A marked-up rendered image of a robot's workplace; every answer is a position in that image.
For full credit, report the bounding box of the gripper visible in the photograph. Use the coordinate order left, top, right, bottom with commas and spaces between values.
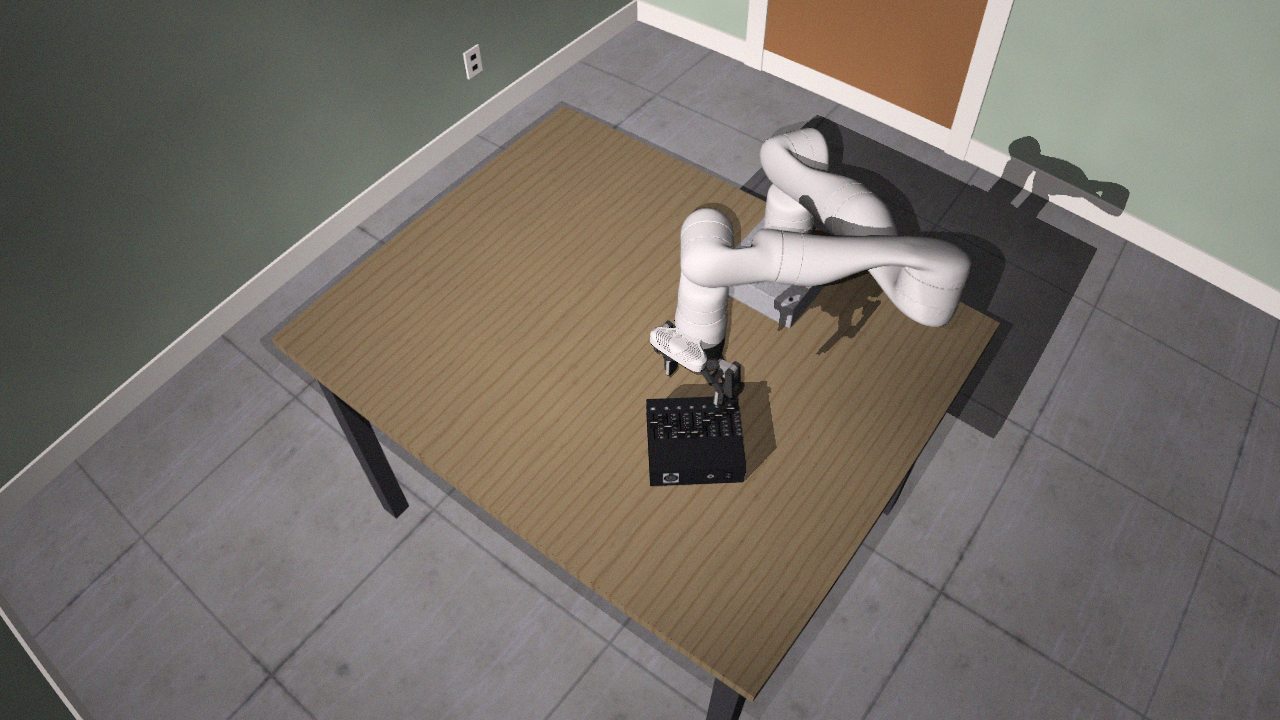
654, 340, 741, 406

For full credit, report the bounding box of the black lighting desk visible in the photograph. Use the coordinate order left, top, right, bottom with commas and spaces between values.
646, 396, 746, 486

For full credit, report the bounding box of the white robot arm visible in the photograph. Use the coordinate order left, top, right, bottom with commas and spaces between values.
650, 128, 972, 372

